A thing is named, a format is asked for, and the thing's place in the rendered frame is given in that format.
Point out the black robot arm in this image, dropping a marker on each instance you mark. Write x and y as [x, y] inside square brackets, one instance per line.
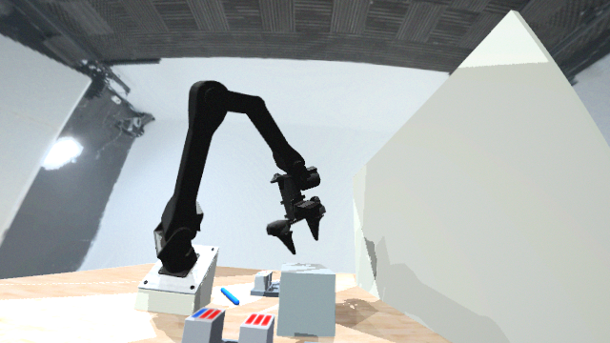
[209, 102]

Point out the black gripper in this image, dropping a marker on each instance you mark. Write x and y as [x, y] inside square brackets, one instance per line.
[281, 228]

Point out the blue rod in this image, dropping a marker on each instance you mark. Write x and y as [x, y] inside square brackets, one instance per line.
[229, 295]

